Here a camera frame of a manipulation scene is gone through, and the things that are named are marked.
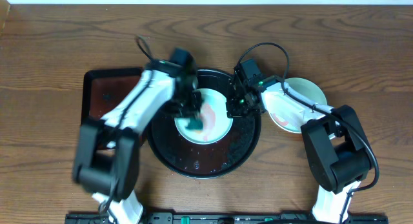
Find green orange sponge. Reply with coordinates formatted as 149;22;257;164
185;117;203;130

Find yellow plate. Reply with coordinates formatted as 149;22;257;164
269;110;325;134

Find rectangular black sponge tray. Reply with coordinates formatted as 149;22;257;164
81;67;143;124

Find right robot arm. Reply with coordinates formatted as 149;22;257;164
227;75;378;223

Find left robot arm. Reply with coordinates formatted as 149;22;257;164
72;59;201;223

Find light blue plate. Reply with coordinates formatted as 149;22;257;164
174;88;233;145
270;77;328;134

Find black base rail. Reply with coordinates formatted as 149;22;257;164
65;212;388;224

